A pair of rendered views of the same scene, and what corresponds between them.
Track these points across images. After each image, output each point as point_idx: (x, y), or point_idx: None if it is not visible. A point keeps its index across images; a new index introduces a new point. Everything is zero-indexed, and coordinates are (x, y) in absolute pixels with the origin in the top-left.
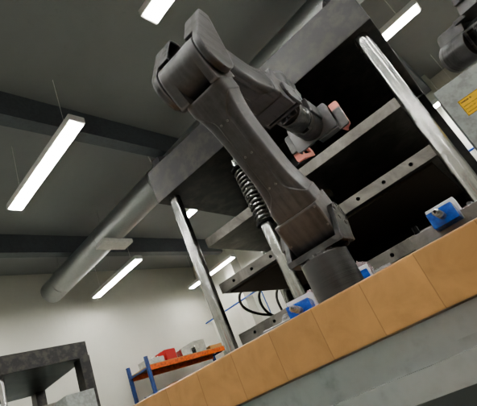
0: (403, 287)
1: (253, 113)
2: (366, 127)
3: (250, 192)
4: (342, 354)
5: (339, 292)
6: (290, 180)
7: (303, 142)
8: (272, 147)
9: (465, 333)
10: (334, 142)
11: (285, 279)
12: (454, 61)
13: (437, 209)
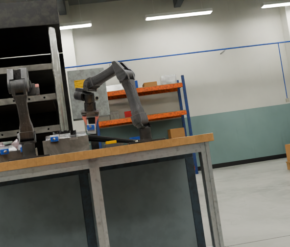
0: (52, 159)
1: None
2: (33, 68)
3: None
4: (38, 165)
5: (30, 153)
6: (29, 123)
7: None
8: (28, 113)
9: (56, 167)
10: (14, 66)
11: None
12: (76, 97)
13: (54, 138)
